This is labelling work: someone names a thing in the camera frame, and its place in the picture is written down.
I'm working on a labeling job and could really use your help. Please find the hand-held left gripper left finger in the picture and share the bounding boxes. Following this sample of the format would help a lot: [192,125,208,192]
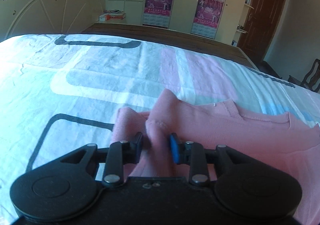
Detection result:
[59,132,145,188]

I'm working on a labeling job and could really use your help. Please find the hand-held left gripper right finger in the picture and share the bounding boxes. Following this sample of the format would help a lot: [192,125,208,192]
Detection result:
[169,132,252,186]

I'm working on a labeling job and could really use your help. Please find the pink sweater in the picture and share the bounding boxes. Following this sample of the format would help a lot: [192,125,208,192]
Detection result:
[110,89,320,225]

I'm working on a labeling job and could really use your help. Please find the patterned bed sheet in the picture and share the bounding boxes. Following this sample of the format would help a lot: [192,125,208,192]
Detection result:
[0,33,320,217]

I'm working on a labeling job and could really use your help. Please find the dark wooden bed board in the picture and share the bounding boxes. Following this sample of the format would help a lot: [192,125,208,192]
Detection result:
[82,24,259,69]

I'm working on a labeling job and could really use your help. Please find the stack of books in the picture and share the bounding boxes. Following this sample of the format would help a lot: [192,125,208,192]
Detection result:
[99,10,127,22]

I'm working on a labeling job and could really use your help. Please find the dark wooden chair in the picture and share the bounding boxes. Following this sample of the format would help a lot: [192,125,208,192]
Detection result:
[288,59,320,94]

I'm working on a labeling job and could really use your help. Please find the open corner shelf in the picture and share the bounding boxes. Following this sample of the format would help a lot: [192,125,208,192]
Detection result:
[231,0,261,47]

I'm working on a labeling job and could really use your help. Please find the brown wooden door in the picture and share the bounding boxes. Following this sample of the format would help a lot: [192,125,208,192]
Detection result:
[237,0,289,64]

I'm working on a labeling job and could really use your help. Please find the cream round headboard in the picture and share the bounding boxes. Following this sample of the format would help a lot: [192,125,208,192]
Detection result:
[0,0,104,44]

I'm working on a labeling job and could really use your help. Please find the pink wall poster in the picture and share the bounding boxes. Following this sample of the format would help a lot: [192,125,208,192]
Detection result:
[143,0,175,27]
[191,0,225,39]

